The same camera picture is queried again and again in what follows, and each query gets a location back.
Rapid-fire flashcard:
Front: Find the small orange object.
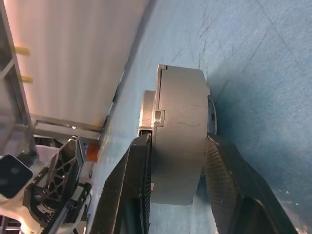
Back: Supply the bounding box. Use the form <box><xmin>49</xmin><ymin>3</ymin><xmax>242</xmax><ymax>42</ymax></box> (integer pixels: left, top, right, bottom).
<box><xmin>86</xmin><ymin>143</ymin><xmax>100</xmax><ymax>162</ymax></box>

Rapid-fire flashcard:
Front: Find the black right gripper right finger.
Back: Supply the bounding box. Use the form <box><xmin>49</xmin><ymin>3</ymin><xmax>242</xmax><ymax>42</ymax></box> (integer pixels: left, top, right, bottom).
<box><xmin>203</xmin><ymin>133</ymin><xmax>298</xmax><ymax>234</ymax></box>

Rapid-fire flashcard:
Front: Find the grey round motor housing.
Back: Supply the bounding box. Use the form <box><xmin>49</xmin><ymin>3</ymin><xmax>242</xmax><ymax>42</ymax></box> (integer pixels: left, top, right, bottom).
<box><xmin>150</xmin><ymin>64</ymin><xmax>218</xmax><ymax>207</ymax></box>

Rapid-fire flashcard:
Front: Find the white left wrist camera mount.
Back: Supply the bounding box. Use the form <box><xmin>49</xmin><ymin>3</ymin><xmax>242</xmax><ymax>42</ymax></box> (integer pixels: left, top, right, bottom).
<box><xmin>0</xmin><ymin>145</ymin><xmax>85</xmax><ymax>234</ymax></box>

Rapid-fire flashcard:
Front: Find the white corrugated backdrop panel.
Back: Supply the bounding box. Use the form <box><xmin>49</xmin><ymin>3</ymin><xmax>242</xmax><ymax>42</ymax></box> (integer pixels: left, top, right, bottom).
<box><xmin>6</xmin><ymin>0</ymin><xmax>150</xmax><ymax>130</ymax></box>

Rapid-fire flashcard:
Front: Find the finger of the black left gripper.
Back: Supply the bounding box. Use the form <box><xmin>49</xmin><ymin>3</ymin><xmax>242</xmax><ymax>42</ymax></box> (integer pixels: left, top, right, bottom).
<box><xmin>45</xmin><ymin>136</ymin><xmax>86</xmax><ymax>196</ymax></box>

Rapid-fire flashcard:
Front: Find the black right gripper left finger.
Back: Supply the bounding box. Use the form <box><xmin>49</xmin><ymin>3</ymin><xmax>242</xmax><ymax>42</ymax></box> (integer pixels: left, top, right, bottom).
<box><xmin>91</xmin><ymin>133</ymin><xmax>154</xmax><ymax>234</ymax></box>

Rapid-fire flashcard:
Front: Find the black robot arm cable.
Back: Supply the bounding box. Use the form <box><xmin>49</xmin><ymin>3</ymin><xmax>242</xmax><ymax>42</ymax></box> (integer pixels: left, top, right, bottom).
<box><xmin>84</xmin><ymin>189</ymin><xmax>93</xmax><ymax>221</ymax></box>

